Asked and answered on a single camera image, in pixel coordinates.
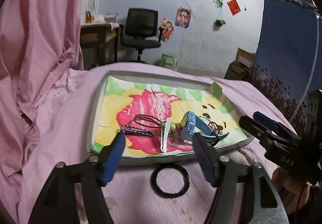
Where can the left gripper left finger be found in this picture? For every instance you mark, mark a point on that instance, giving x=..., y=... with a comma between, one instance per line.
x=109, y=160

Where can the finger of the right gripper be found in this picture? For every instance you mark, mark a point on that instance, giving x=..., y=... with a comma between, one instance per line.
x=265, y=137
x=278, y=128

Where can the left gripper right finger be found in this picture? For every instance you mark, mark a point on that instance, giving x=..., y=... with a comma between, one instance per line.
x=208, y=158

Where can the large silver bangle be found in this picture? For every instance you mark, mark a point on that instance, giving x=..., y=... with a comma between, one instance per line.
x=170, y=141

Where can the white hair clip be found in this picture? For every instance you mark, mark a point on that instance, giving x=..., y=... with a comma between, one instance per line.
x=165, y=131

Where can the right hand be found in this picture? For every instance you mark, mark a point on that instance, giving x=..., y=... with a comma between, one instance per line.
x=304, y=196

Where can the blue smart watch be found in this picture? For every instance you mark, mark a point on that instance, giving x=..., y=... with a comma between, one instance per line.
x=191, y=124

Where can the blue starry curtain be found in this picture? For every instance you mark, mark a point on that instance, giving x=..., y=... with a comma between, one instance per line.
x=287, y=63

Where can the grey cardboard box tray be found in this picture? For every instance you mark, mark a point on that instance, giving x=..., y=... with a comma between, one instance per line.
x=136, y=103

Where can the green plastic stool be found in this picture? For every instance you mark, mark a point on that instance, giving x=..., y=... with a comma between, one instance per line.
x=169, y=61

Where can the wooden desk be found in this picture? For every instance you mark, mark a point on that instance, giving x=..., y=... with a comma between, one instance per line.
x=98, y=36

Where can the cartoon poster upper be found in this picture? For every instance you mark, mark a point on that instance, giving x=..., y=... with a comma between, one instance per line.
x=183, y=16

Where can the cartoon poster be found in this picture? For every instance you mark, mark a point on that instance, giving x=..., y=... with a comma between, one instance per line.
x=183, y=16
x=165, y=30

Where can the black office chair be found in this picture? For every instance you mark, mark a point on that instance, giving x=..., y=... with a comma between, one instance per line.
x=141, y=31

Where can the cartoon poster lower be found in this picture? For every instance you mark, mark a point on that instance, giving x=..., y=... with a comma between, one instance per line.
x=165, y=30

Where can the cardboard box by wall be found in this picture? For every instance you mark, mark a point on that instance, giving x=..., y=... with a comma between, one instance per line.
x=240, y=68

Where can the red paper on wall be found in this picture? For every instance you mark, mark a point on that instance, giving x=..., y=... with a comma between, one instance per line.
x=233, y=7

